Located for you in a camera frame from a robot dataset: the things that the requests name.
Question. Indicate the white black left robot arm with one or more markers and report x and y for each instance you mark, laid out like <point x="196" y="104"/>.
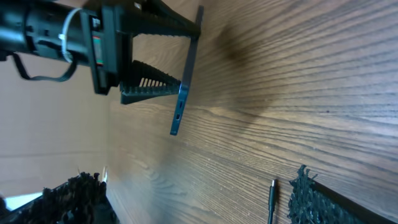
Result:
<point x="51" y="30"/>

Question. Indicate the dark blue Galaxy smartphone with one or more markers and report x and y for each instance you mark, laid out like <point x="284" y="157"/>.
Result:
<point x="184" y="86"/>

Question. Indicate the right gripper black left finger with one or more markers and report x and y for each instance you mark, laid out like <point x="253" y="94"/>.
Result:
<point x="80" y="200"/>

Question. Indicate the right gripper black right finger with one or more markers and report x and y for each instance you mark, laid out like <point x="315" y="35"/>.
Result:
<point x="314" y="203"/>

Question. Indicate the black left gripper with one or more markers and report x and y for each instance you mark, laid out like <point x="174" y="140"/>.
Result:
<point x="109" y="51"/>

